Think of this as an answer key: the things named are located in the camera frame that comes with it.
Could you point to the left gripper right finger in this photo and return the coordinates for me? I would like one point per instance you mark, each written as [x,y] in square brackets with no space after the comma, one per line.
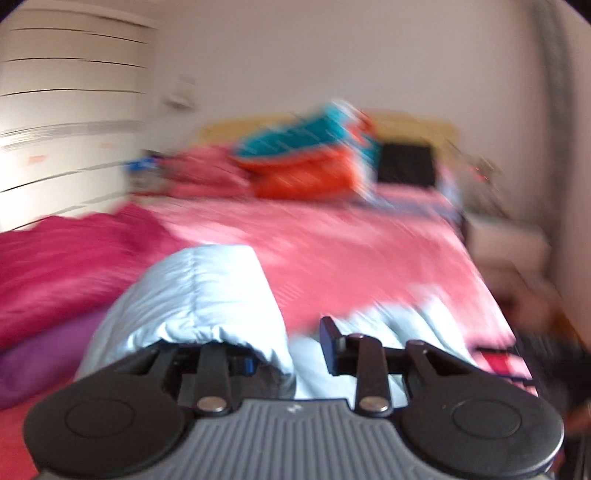
[362,357]

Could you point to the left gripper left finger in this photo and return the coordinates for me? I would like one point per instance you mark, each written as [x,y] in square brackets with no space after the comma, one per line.
[206,373]

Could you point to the light blue down jacket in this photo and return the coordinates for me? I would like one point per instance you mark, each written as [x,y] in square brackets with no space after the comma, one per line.
[217,294]

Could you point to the pink bed with blanket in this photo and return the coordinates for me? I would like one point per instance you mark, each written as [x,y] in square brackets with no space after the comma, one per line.
[322,259]

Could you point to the purple down jacket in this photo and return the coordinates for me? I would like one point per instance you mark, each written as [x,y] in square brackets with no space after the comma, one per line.
[46,359]

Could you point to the red down jacket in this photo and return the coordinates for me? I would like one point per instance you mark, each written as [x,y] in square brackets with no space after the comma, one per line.
[64,267]

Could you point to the white nightstand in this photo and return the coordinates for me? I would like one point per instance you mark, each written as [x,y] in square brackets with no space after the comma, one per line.
[509,255]

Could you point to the pink pillow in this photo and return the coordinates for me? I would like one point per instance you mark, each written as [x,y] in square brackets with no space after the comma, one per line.
[205,171]

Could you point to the black bag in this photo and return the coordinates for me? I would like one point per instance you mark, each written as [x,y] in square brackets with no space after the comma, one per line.
[407,164]

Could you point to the blue storage box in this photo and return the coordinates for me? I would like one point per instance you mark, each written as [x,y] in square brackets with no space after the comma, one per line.
[143,174]

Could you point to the orange teal folded quilt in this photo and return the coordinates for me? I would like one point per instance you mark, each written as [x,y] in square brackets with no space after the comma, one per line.
[283,169]

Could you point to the yellow headboard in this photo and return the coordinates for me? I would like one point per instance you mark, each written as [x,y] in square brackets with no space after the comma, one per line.
[331,124]

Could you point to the white sliding wardrobe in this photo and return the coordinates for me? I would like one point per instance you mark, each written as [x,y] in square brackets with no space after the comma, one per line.
[73,87]

